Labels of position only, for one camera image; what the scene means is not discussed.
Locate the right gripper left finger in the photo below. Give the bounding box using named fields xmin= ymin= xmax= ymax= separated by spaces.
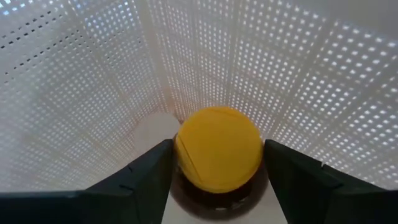
xmin=0 ymin=139 xmax=174 ymax=224

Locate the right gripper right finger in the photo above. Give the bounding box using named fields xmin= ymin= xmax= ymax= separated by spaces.
xmin=264 ymin=139 xmax=398 ymax=224

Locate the amber bottle yellow cap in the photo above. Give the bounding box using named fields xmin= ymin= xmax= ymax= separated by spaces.
xmin=169 ymin=105 xmax=270 ymax=218

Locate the white plastic basket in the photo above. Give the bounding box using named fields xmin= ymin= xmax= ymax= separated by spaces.
xmin=0 ymin=0 xmax=398 ymax=224

